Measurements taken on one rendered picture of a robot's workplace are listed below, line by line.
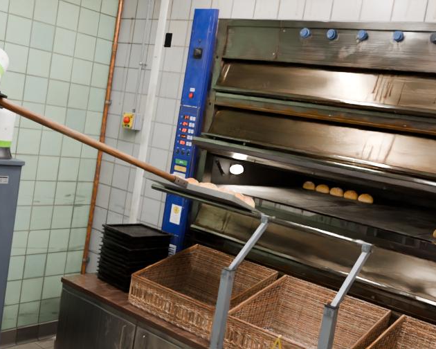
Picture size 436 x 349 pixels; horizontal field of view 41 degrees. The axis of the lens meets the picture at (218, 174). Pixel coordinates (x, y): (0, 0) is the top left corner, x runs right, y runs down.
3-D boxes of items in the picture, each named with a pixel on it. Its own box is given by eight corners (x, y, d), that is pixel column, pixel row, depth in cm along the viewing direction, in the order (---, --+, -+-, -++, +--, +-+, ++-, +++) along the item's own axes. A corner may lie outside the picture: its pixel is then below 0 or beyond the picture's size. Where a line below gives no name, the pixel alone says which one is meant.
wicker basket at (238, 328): (275, 326, 289) (285, 273, 287) (383, 370, 255) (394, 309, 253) (216, 347, 251) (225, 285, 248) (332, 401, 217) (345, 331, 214)
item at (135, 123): (129, 128, 364) (132, 112, 363) (140, 130, 357) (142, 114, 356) (120, 127, 358) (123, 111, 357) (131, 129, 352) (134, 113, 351)
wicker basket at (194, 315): (189, 290, 327) (197, 242, 324) (271, 324, 292) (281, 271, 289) (124, 302, 289) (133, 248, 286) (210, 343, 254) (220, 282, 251)
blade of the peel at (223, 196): (231, 200, 246) (233, 194, 246) (142, 176, 280) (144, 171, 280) (272, 219, 274) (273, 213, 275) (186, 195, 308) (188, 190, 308)
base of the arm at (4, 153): (-36, 150, 290) (-35, 138, 289) (-8, 151, 301) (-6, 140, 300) (-12, 158, 272) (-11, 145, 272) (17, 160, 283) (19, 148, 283)
